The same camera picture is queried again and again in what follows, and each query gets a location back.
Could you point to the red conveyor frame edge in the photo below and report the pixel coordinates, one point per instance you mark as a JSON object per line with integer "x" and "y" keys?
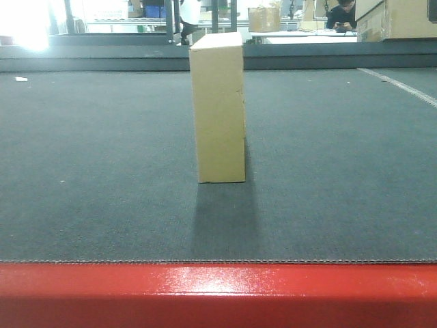
{"x": 218, "y": 295}

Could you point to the standing person white shirt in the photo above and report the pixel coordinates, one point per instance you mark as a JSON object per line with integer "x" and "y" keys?
{"x": 190, "y": 11}

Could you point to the taped brown background box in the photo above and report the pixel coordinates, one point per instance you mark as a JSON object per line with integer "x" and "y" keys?
{"x": 264, "y": 19}

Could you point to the dark metal frame posts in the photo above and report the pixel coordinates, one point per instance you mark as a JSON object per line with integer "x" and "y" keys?
{"x": 143, "y": 22}

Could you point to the dark grey conveyor belt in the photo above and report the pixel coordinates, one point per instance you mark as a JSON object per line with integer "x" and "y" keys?
{"x": 101, "y": 166}

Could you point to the seated person in black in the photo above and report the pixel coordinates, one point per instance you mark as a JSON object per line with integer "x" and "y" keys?
{"x": 342, "y": 16}

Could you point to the white background table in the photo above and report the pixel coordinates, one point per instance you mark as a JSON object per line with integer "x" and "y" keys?
{"x": 321, "y": 36}

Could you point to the tall tan cardboard box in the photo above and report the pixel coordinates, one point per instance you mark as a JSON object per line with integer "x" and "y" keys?
{"x": 216, "y": 63}

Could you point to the large cardboard box right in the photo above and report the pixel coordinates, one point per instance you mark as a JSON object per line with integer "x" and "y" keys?
{"x": 395, "y": 20}

